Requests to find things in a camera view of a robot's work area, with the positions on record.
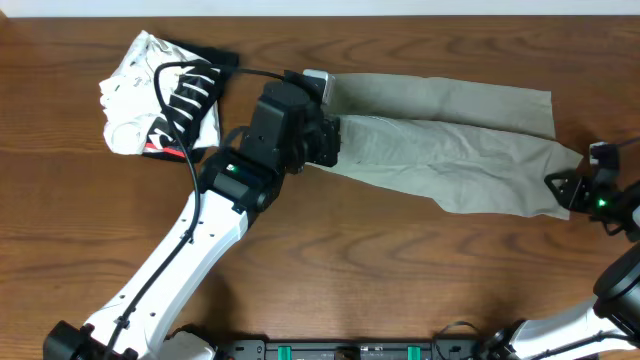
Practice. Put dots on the black white striped garment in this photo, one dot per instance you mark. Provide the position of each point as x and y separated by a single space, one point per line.
193 94

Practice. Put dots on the white folded garment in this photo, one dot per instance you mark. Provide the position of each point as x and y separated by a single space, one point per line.
138 120

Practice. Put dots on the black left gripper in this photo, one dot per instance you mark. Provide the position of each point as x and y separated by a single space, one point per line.
329 138

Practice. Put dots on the khaki green shorts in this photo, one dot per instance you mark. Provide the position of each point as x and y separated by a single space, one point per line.
471 147

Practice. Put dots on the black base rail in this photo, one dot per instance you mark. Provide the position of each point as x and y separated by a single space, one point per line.
447 348

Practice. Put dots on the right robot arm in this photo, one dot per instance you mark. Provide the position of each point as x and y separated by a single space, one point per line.
609 320

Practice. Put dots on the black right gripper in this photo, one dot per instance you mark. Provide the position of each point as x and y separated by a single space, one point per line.
573 197

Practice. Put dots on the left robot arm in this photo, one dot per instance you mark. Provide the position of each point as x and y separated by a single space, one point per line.
232 190

